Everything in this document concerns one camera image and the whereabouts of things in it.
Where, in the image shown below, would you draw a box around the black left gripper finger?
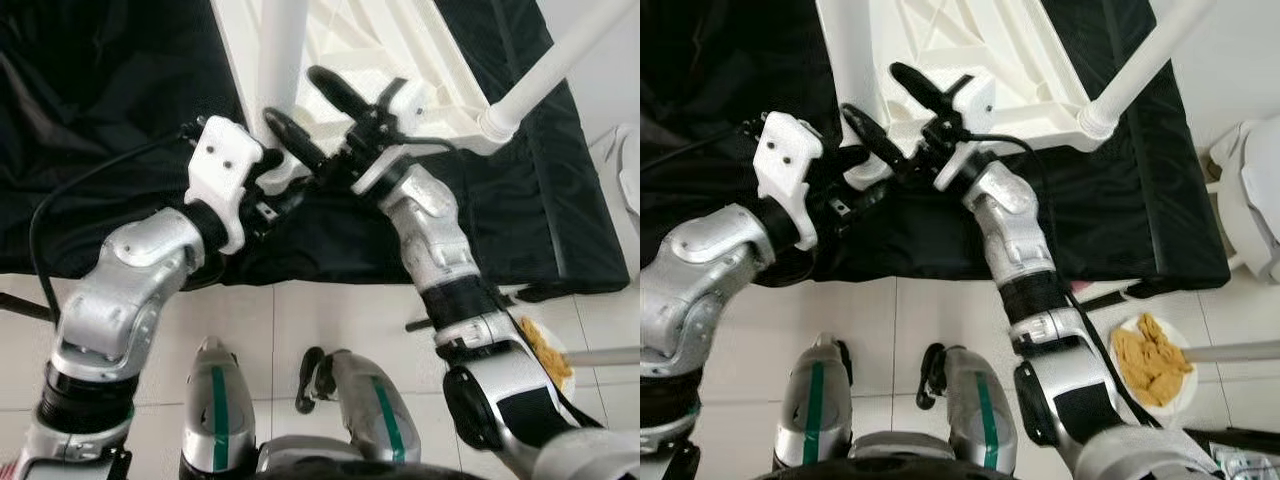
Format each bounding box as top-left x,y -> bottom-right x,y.
822,145 -> 873,189
262,188 -> 307,219
250,148 -> 288,183
838,185 -> 889,221

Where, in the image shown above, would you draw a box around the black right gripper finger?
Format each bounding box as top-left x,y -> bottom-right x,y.
890,62 -> 953,113
308,65 -> 373,123
263,107 -> 331,173
843,103 -> 906,167

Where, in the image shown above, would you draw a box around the white plastic table leg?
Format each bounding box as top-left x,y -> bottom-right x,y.
478,0 -> 639,141
838,0 -> 891,186
255,0 -> 309,173
1078,0 -> 1221,139

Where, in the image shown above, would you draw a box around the white plastic children table top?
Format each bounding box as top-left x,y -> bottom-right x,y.
815,0 -> 1126,189
210,0 -> 521,196

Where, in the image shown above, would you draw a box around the black table cloth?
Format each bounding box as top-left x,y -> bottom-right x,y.
640,0 -> 1231,293
0,0 -> 631,293

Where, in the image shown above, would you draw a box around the black robot right foot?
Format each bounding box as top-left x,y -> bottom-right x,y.
915,343 -> 949,411
295,347 -> 331,414

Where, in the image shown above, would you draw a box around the black metal table leg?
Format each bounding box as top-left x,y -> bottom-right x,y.
405,283 -> 571,333
0,293 -> 56,323
1070,280 -> 1166,311

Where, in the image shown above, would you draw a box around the silver robot right leg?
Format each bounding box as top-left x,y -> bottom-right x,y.
935,345 -> 1019,471
325,350 -> 421,463

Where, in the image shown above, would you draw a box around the grey bar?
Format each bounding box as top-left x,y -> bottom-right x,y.
1185,340 -> 1280,363
565,347 -> 641,366

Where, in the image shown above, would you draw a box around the black robot torso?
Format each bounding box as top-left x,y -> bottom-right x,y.
180,437 -> 481,480
745,437 -> 1081,480

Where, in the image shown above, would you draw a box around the yellow crumpled cloth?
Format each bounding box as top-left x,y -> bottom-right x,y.
517,317 -> 573,391
1113,313 -> 1194,406

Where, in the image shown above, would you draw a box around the white round plate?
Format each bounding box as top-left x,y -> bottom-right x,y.
1110,313 -> 1199,419
515,315 -> 578,396

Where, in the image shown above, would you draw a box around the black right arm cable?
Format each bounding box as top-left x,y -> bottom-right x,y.
975,130 -> 1161,429
395,130 -> 606,431

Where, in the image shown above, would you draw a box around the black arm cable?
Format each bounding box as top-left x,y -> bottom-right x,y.
640,120 -> 761,173
975,130 -> 1161,429
395,130 -> 606,431
28,130 -> 201,303

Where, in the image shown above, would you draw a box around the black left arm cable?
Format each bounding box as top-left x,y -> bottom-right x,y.
28,130 -> 201,303
640,120 -> 761,173

